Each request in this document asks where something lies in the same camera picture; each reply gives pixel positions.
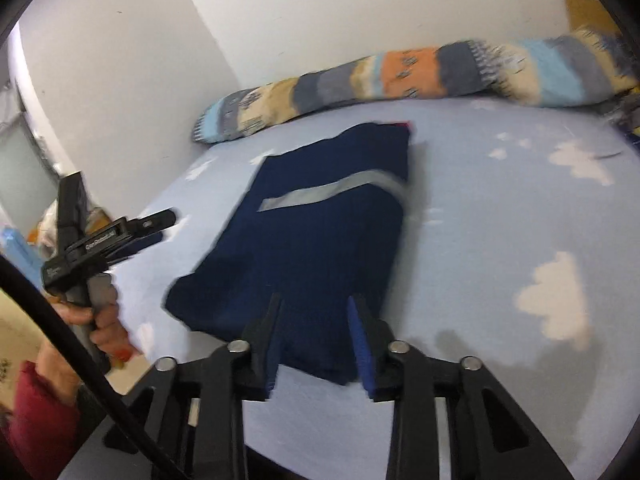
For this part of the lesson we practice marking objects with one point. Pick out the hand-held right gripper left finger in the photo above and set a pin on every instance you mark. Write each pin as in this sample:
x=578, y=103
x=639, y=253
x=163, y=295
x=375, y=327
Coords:
x=260, y=360

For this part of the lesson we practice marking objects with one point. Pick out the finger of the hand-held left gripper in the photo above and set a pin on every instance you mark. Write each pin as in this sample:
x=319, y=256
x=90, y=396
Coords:
x=152, y=220
x=137, y=245

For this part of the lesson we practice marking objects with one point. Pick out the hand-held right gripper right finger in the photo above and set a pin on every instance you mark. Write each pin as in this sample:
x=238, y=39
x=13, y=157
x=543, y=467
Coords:
x=361, y=355

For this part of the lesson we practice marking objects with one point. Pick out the navy blue work jacket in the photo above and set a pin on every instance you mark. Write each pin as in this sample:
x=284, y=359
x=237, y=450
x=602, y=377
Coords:
x=310, y=240

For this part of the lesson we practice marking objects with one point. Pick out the person's left forearm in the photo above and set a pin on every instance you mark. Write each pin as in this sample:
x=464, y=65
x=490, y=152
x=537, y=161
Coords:
x=40, y=420

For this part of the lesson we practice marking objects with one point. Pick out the person's left hand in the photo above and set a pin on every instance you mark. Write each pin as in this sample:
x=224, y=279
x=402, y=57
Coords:
x=107, y=332

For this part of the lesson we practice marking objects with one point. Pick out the blue plastic item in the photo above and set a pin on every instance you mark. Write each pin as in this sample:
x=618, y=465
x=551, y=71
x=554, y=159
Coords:
x=17, y=255

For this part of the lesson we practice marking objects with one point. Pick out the white framed glass panel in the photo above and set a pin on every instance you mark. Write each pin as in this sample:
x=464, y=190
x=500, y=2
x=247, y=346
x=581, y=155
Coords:
x=22, y=165

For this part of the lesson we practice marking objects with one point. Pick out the light blue bed sheet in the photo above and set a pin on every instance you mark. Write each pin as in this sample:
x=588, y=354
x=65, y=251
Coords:
x=500, y=235

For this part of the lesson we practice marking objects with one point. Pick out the patchwork rolled quilt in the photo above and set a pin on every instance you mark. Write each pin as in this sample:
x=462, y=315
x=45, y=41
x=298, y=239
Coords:
x=400, y=75

